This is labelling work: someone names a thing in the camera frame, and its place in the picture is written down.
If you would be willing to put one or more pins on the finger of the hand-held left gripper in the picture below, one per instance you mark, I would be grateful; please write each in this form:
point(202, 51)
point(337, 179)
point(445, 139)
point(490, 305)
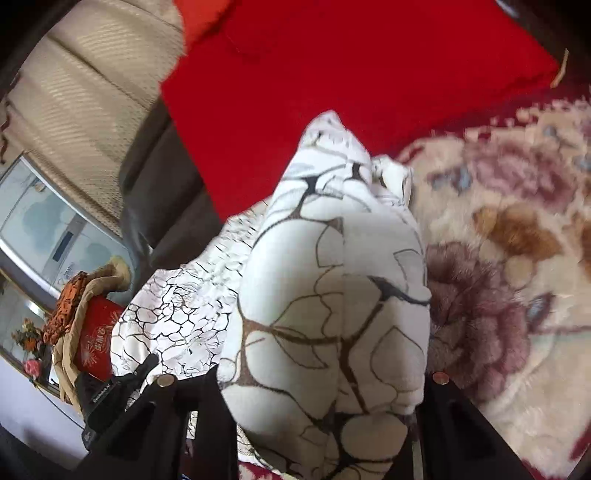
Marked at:
point(145, 367)

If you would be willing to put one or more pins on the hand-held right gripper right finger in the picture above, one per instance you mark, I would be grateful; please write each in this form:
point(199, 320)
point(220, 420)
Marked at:
point(455, 415)

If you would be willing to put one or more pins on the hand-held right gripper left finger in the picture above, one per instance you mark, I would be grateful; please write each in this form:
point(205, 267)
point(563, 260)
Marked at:
point(161, 415)

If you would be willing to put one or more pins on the white crackle-print garment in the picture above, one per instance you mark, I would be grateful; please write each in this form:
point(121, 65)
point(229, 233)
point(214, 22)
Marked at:
point(323, 277)

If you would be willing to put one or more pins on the red gift box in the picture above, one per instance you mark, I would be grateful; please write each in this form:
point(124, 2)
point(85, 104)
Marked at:
point(97, 337)

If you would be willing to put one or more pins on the pink plastic bag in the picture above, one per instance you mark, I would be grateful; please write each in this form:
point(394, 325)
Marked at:
point(32, 368)

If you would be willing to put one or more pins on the artificial flower arrangement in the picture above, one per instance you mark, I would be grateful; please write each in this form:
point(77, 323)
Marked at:
point(27, 339)

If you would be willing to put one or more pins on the beige coat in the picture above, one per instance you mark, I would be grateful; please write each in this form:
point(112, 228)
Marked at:
point(99, 281)

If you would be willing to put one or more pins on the orange black patterned cloth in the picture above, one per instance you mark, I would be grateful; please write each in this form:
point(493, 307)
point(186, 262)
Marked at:
point(64, 304)

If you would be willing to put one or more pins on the floral plush sofa blanket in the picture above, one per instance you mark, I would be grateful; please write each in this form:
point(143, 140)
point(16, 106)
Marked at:
point(508, 277)

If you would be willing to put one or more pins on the dark brown leather sofa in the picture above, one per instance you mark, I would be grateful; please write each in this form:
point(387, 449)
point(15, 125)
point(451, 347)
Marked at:
point(157, 184)

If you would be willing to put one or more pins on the beige dotted curtain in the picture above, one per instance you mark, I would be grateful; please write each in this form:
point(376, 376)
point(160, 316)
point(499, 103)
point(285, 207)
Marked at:
point(83, 92)

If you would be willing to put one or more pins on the red blanket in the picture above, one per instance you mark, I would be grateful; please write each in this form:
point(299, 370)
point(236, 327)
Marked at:
point(369, 83)

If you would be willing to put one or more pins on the red pillow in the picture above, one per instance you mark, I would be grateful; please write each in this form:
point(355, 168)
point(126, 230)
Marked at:
point(198, 23)

